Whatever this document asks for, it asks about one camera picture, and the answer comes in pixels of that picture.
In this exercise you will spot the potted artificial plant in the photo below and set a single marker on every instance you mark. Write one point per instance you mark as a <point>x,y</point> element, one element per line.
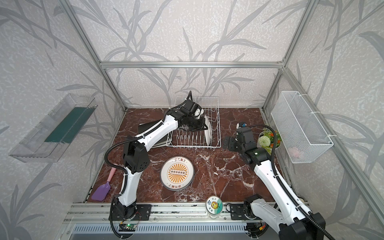
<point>266,140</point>

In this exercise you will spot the white wire dish rack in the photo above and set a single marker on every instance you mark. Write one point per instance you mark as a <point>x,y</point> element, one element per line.
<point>180,138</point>

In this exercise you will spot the round white plate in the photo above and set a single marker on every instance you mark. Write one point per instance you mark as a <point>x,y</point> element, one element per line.
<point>208,131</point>
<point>189,183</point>
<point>177,172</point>

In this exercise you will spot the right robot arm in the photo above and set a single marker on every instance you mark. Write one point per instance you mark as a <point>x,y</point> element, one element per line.
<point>292,219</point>

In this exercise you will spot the clear plastic wall shelf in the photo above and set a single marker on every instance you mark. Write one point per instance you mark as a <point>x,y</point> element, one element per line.
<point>33,149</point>

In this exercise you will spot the white mesh wall basket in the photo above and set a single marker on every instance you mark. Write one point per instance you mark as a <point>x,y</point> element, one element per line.
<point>304,137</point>

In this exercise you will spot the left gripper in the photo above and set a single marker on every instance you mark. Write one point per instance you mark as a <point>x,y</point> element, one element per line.
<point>196,120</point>

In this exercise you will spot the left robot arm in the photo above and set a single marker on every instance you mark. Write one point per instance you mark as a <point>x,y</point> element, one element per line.
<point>135,154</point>

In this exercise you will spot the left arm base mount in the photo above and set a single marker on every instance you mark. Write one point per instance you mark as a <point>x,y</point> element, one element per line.
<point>142,212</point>

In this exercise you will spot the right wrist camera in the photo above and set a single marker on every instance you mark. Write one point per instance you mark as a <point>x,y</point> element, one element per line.
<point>241,125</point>

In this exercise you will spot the green sponge mat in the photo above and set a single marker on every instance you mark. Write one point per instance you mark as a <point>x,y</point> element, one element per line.
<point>70,126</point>

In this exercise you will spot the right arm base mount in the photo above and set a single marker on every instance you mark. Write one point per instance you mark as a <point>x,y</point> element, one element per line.
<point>237,213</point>

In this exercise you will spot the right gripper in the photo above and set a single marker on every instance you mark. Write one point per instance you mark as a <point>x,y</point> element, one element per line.
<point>233,142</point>

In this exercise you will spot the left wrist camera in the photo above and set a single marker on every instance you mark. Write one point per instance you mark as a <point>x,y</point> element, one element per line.
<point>198,113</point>

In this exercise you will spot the black square plate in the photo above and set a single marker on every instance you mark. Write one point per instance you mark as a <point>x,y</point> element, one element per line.
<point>147,126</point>

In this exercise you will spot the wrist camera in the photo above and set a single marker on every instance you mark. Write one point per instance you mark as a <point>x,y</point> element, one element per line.
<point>241,125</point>
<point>198,113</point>

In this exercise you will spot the right circuit board wiring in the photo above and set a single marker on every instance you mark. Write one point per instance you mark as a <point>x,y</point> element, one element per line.
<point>255,229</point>

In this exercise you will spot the left circuit board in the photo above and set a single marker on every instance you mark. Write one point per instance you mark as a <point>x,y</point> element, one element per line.
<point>128,227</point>

